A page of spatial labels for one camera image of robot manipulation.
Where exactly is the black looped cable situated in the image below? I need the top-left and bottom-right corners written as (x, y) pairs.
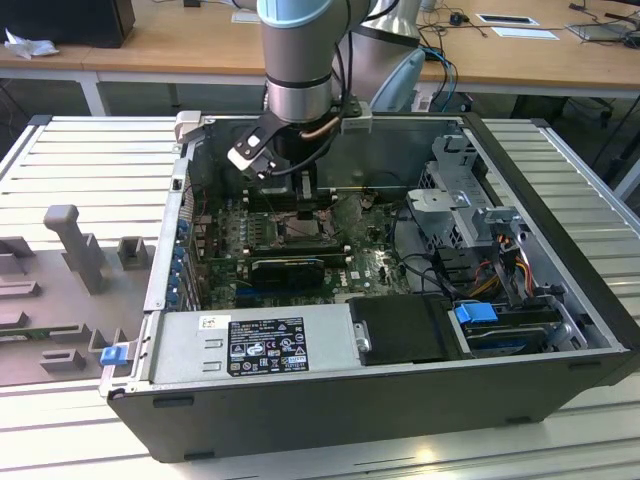
top-left (391, 198), bottom-right (454, 297)

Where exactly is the CPU socket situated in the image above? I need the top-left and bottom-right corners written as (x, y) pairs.
top-left (269, 212), bottom-right (336, 246)

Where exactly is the black open PC case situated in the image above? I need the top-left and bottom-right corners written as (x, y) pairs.
top-left (97, 110), bottom-right (640, 464)

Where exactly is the grey case latch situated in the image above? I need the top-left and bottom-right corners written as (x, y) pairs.
top-left (173, 110), bottom-right (206, 146)

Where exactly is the white paper sheet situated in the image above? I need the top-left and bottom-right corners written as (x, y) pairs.
top-left (491, 25), bottom-right (561, 42)

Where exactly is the blue case latch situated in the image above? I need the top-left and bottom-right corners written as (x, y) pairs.
top-left (99, 346), bottom-right (126, 369)

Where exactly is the blue cable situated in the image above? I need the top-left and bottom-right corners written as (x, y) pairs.
top-left (424, 44), bottom-right (459, 112)

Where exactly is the coloured wire bundle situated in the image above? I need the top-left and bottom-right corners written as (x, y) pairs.
top-left (474, 249), bottom-right (532, 297)

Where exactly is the silver power supply unit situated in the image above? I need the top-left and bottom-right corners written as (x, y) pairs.
top-left (149, 307), bottom-right (361, 386)

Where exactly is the wooden desk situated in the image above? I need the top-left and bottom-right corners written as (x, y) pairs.
top-left (0, 0), bottom-right (640, 116)

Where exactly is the black graphics card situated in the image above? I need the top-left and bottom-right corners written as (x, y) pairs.
top-left (249, 257), bottom-right (327, 291)

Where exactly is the metal socket cover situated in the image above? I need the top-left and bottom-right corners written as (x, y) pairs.
top-left (322, 194), bottom-right (365, 234)

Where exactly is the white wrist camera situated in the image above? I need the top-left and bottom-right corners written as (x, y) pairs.
top-left (226, 130), bottom-right (279, 181)

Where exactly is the black plastic shroud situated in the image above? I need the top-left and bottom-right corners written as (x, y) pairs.
top-left (346, 294), bottom-right (464, 366)

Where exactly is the blue disk carrier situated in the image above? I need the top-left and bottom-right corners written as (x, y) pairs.
top-left (454, 301), bottom-right (499, 326)

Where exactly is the black box on desk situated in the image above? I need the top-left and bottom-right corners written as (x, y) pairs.
top-left (0, 0), bottom-right (136, 50)

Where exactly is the grey parts rack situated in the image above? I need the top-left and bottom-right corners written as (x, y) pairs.
top-left (0, 203), bottom-right (156, 389)

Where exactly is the green motherboard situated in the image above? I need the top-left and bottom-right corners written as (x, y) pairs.
top-left (192, 189), bottom-right (436, 311)

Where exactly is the grey metal drive cage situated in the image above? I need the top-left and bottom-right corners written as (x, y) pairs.
top-left (404, 132), bottom-right (531, 251)

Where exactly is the crumpled white paper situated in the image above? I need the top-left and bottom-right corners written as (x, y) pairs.
top-left (3, 27), bottom-right (60, 60)

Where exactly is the grey camera bracket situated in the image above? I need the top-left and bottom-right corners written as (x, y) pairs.
top-left (341, 101), bottom-right (375, 135)

